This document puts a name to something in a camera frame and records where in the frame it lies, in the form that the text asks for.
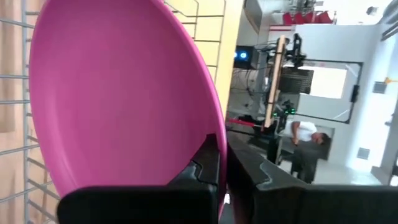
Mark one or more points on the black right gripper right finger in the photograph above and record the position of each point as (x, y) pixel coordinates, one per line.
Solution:
(280, 205)

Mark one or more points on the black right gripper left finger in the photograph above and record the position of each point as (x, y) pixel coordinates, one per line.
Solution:
(192, 202)

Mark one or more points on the pink plate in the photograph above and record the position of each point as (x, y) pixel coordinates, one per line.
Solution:
(124, 93)

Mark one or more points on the background black robot arm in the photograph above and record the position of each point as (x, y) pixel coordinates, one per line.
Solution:
(284, 110)

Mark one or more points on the person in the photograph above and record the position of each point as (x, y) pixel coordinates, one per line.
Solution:
(303, 130)

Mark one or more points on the red bar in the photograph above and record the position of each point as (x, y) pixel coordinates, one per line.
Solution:
(241, 122)

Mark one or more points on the background wooden table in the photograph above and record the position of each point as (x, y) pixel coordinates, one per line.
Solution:
(275, 81)

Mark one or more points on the computer with blue lights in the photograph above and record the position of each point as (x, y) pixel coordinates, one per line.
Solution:
(245, 57)

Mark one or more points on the light wooden desk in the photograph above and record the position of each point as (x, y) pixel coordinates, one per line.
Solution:
(230, 46)

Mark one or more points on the red seat row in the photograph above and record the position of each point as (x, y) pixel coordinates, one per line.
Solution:
(306, 18)

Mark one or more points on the background black rig frame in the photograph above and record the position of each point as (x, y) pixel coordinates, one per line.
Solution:
(354, 93)

